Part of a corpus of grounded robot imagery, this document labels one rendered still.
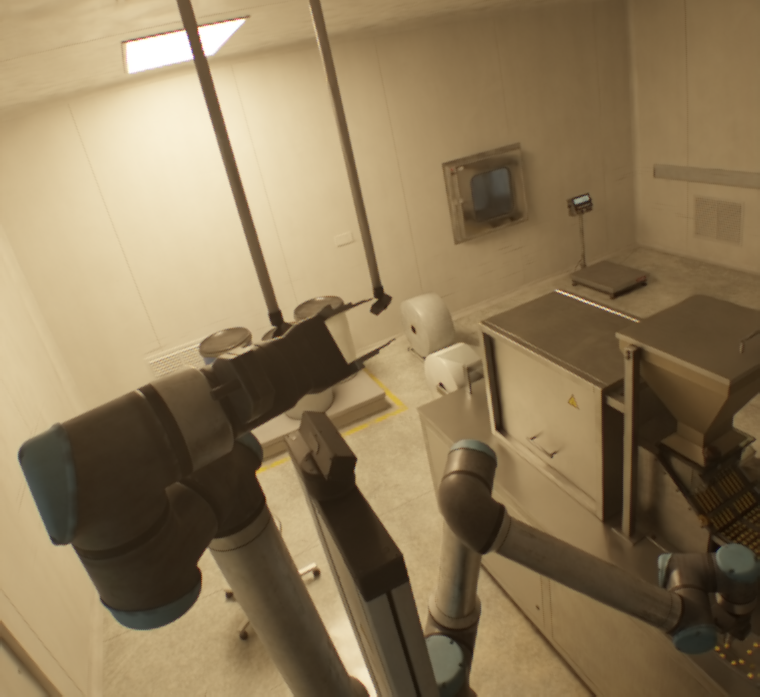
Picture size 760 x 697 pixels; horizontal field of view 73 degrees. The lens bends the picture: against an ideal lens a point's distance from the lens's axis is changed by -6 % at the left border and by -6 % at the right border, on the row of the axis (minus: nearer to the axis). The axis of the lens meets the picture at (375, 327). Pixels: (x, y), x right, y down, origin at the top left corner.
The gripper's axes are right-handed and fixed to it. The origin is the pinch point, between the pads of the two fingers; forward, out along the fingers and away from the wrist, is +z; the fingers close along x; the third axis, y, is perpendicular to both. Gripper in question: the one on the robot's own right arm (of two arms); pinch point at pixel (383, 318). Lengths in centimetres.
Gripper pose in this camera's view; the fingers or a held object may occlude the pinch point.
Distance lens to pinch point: 59.9
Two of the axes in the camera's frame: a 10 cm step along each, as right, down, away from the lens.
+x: 4.9, 8.7, -0.7
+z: 7.4, -3.7, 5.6
